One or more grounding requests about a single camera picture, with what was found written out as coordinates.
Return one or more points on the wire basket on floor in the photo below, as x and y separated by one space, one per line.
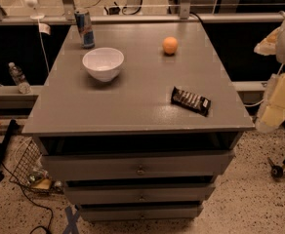
30 174

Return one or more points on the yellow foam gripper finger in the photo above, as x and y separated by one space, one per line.
271 113

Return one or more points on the top grey drawer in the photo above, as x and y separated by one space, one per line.
209 163

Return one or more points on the blue tape cross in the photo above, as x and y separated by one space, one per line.
72 219

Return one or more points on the blue energy drink can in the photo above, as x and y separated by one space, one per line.
85 30

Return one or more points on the grey drawer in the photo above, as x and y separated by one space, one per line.
142 194
141 212
209 163

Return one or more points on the black wheeled cart leg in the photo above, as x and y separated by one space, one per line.
284 164

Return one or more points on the grey drawer cabinet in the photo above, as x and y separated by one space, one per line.
133 115

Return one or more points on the white bowl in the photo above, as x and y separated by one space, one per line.
103 64

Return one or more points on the clear plastic water bottle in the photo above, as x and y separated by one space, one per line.
19 78

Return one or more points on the bottom grey drawer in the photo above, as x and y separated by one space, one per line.
141 212

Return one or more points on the black metal stand leg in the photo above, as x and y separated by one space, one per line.
2 153

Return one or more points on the white lamp with cord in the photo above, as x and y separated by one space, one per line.
43 28

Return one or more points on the middle grey drawer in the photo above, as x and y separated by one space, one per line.
142 194

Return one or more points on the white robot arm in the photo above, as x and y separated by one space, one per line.
280 45

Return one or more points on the black rxbar chocolate bar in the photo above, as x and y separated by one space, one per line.
191 101

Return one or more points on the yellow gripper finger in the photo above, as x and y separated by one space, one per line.
267 46

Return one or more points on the orange fruit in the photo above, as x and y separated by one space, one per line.
170 45

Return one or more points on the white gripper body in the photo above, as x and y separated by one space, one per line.
267 96

